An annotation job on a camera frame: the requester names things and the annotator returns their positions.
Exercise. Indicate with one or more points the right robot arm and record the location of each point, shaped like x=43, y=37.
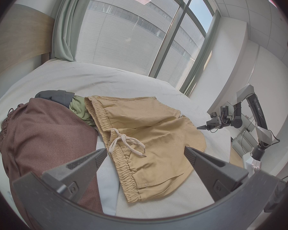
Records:
x=259, y=114

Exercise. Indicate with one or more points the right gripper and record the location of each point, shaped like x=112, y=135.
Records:
x=214, y=124

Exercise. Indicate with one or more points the black garment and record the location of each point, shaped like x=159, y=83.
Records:
x=52, y=96

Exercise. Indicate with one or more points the grey-green curtain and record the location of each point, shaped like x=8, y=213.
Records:
x=67, y=32

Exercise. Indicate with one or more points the green garment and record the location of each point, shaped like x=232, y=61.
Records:
x=80, y=109

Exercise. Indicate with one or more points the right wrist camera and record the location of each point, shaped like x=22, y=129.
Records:
x=214, y=115

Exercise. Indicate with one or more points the window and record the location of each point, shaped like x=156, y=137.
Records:
x=134, y=32

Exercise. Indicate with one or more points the tan shorts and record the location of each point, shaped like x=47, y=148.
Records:
x=153, y=128

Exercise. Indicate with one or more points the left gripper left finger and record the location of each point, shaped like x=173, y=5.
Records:
x=72, y=176

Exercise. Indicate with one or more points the pale blue garment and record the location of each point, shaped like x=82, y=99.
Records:
x=108, y=186

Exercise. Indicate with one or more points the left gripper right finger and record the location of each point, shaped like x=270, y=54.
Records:
x=218, y=178

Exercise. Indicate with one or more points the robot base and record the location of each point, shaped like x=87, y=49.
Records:
x=250, y=163

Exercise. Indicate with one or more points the brown shorts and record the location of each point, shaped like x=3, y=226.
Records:
x=45, y=140

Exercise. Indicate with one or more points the bed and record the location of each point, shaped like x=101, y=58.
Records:
x=110, y=80

